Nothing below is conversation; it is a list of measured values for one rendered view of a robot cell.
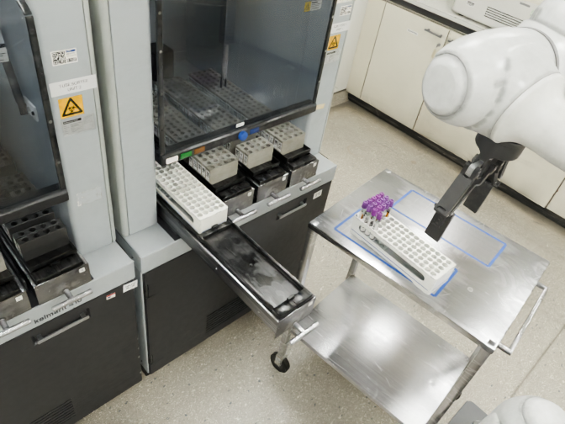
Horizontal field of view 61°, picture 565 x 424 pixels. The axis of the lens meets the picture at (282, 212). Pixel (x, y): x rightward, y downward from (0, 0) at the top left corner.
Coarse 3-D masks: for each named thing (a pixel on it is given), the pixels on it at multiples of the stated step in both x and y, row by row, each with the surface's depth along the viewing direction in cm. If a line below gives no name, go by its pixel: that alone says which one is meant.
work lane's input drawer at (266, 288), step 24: (168, 216) 140; (192, 240) 135; (216, 240) 134; (240, 240) 136; (216, 264) 129; (240, 264) 129; (264, 264) 130; (240, 288) 124; (264, 288) 124; (288, 288) 125; (264, 312) 119; (288, 312) 119
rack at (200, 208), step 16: (160, 176) 143; (176, 176) 144; (192, 176) 144; (160, 192) 143; (176, 192) 138; (192, 192) 140; (208, 192) 141; (176, 208) 139; (192, 208) 135; (208, 208) 136; (224, 208) 136; (192, 224) 135; (208, 224) 134
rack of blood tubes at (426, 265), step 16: (352, 224) 141; (384, 224) 139; (400, 224) 139; (368, 240) 138; (384, 240) 133; (400, 240) 134; (416, 240) 135; (384, 256) 135; (400, 256) 130; (416, 256) 130; (432, 256) 132; (416, 272) 133; (432, 272) 126; (448, 272) 128; (432, 288) 127
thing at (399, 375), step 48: (384, 192) 160; (336, 240) 139; (432, 240) 145; (480, 240) 149; (336, 288) 197; (480, 288) 133; (528, 288) 136; (288, 336) 180; (336, 336) 179; (384, 336) 182; (432, 336) 186; (480, 336) 120; (384, 384) 167; (432, 384) 170
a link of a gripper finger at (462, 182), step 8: (464, 168) 77; (480, 168) 75; (464, 176) 77; (472, 176) 76; (456, 184) 78; (464, 184) 77; (448, 192) 78; (456, 192) 78; (464, 192) 77; (440, 200) 79; (448, 200) 78; (456, 200) 78; (448, 208) 78
